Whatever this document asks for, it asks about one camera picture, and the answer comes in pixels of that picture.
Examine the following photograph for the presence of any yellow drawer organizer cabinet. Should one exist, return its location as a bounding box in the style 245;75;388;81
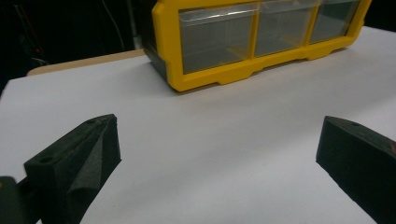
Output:
142;0;373;92

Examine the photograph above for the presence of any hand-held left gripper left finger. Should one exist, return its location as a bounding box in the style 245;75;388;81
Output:
23;113;122;224

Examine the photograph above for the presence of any clear plastic drawer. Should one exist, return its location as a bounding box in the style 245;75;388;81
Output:
178;3;260;75
254;0;320;58
308;0;362;45

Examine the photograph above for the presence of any white cable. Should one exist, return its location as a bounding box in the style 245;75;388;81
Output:
102;0;126;50

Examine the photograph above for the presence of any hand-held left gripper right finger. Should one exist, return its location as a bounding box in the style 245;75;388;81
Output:
316;115;396;224

